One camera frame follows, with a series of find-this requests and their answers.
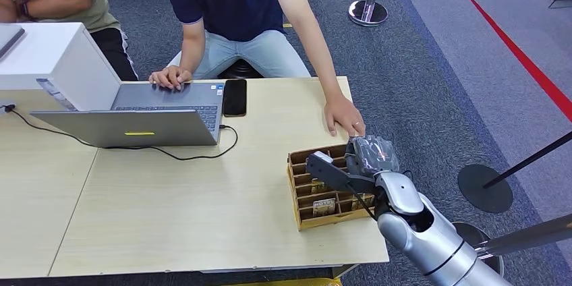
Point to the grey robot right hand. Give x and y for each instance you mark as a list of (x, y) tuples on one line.
[(374, 155)]

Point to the person's left hand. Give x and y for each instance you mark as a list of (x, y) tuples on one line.
[(343, 116)]

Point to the person's right hand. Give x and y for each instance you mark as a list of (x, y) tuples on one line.
[(171, 77)]

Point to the wooden card holder box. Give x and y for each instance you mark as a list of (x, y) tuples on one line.
[(328, 222)]

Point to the person's right forearm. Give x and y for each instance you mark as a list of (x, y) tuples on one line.
[(193, 54)]

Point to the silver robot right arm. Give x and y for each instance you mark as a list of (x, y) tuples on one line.
[(424, 239)]

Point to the person's left forearm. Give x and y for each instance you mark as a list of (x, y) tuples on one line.
[(315, 51)]

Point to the hotel key card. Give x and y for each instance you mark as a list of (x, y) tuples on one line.
[(324, 207), (359, 202), (320, 188)]

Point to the person in dark blue shirt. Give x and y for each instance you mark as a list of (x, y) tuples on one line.
[(237, 2)]

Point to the grey open laptop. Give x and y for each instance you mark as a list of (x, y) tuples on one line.
[(134, 128)]

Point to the black smartphone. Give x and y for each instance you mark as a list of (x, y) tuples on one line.
[(234, 98)]

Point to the black round stool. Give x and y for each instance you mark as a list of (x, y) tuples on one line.
[(239, 71)]

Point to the black stanchion with flat base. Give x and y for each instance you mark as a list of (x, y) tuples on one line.
[(485, 190)]

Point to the white box cabinet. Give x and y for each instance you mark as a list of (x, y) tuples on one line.
[(49, 58)]

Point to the yellow object under table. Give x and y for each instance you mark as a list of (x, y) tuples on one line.
[(286, 282)]

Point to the dark wristwatch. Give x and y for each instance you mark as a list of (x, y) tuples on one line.
[(22, 9)]

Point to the grey closed laptop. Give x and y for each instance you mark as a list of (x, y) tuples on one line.
[(8, 37)]

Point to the grey stanchion with round base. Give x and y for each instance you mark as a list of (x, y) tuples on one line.
[(532, 234)]

